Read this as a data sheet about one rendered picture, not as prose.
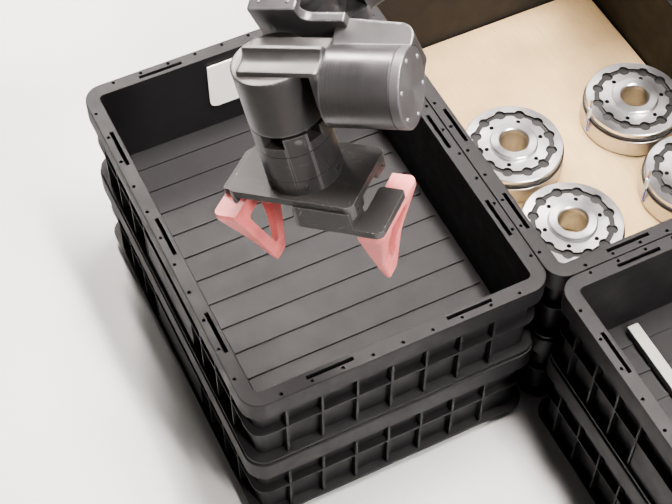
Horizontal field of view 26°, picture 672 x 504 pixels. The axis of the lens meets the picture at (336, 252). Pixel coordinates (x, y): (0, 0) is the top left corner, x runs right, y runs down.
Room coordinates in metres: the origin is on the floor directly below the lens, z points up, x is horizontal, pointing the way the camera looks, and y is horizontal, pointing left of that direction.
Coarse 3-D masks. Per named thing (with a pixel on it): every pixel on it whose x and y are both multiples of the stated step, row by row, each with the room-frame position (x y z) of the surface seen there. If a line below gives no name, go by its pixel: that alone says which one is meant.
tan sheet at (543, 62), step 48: (576, 0) 1.18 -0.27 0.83; (432, 48) 1.11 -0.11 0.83; (480, 48) 1.11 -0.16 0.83; (528, 48) 1.11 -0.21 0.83; (576, 48) 1.11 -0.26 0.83; (624, 48) 1.11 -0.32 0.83; (480, 96) 1.04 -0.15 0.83; (528, 96) 1.04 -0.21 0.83; (576, 96) 1.04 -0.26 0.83; (576, 144) 0.97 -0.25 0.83; (624, 192) 0.91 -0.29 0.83
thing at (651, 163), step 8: (656, 144) 0.94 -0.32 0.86; (664, 144) 0.94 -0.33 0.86; (656, 152) 0.93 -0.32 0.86; (664, 152) 0.93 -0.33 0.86; (648, 160) 0.92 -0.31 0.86; (656, 160) 0.92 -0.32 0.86; (664, 160) 0.92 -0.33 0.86; (648, 168) 0.91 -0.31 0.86; (656, 168) 0.91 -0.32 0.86; (664, 168) 0.91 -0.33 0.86; (656, 176) 0.90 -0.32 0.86; (664, 176) 0.90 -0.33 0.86; (648, 184) 0.89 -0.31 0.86; (656, 184) 0.89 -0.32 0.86; (664, 184) 0.89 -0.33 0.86; (656, 192) 0.88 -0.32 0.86; (664, 192) 0.88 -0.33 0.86; (664, 200) 0.87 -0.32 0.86
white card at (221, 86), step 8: (216, 64) 1.00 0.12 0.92; (224, 64) 1.00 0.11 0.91; (208, 72) 1.00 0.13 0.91; (216, 72) 1.00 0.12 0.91; (224, 72) 1.00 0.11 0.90; (208, 80) 1.00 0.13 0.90; (216, 80) 1.00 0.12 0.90; (224, 80) 1.00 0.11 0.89; (232, 80) 1.01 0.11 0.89; (208, 88) 1.00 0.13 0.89; (216, 88) 1.00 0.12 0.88; (224, 88) 1.00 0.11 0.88; (232, 88) 1.01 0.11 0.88; (216, 96) 1.00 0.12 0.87; (224, 96) 1.00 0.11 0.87; (232, 96) 1.01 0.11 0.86; (216, 104) 1.00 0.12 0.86
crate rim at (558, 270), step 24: (432, 96) 0.95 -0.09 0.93; (456, 120) 0.92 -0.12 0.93; (480, 168) 0.86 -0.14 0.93; (504, 192) 0.83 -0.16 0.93; (528, 240) 0.77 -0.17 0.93; (624, 240) 0.77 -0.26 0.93; (648, 240) 0.77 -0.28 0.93; (552, 264) 0.75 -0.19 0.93; (576, 264) 0.75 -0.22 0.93; (552, 288) 0.74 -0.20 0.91
